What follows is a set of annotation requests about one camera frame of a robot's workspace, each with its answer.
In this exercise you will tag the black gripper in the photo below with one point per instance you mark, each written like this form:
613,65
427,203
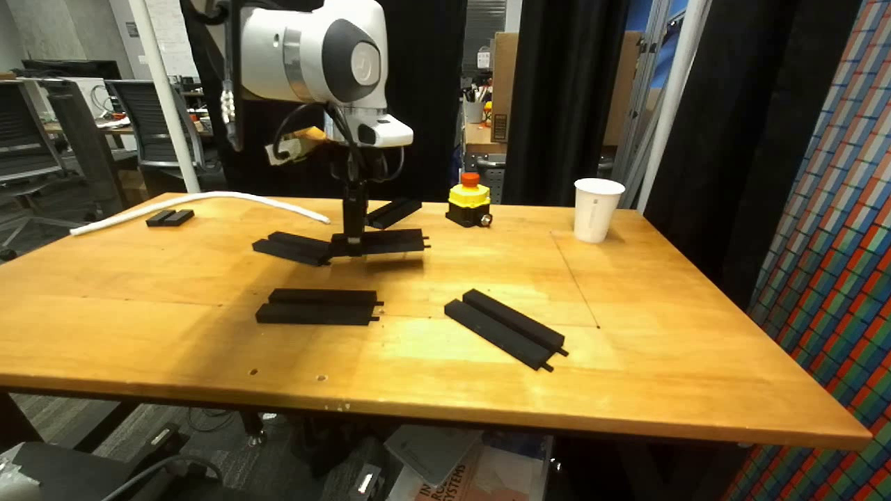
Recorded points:
357,171

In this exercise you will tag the yellow emergency stop button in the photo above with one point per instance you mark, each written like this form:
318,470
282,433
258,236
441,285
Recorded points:
468,198

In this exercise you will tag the wide black curtain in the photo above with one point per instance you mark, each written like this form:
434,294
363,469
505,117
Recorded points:
427,93

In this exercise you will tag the small black grooved block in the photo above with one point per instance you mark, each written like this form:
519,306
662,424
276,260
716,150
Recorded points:
172,217

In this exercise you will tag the brown cardboard box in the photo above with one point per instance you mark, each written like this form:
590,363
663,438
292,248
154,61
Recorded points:
505,85

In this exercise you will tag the white metal pole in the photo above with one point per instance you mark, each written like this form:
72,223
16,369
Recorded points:
169,100

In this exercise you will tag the white flexible tube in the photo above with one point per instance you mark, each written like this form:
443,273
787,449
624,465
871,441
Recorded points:
122,214

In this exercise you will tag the white paper cup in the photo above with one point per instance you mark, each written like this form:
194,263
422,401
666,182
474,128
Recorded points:
596,213

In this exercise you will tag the white frame post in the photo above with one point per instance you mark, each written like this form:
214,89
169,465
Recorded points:
674,85

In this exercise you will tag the colourful patterned wall panel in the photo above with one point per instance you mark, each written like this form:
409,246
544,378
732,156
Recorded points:
836,278

